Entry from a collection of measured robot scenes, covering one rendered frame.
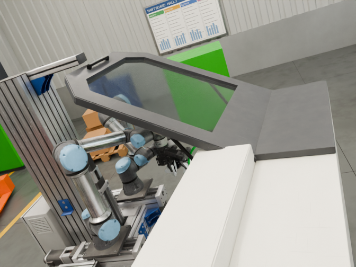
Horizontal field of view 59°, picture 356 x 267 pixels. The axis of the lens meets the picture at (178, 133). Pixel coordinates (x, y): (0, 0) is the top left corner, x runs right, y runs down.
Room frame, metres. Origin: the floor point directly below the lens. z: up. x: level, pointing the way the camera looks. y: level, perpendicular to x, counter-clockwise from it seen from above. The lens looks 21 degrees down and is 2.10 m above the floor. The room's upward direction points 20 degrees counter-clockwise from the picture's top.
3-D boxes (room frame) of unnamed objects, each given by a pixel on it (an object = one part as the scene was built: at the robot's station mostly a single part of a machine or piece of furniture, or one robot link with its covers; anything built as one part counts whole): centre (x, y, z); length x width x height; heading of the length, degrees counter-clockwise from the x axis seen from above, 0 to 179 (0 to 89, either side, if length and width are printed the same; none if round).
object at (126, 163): (1.98, 0.42, 1.20); 0.13 x 0.12 x 0.14; 130
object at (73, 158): (1.40, 0.51, 1.41); 0.15 x 0.12 x 0.55; 32
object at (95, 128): (5.83, 1.32, 0.39); 1.20 x 0.85 x 0.79; 173
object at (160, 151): (1.66, 0.11, 1.36); 0.09 x 0.08 x 0.12; 61
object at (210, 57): (5.19, -0.66, 0.65); 0.95 x 0.86 x 1.30; 79
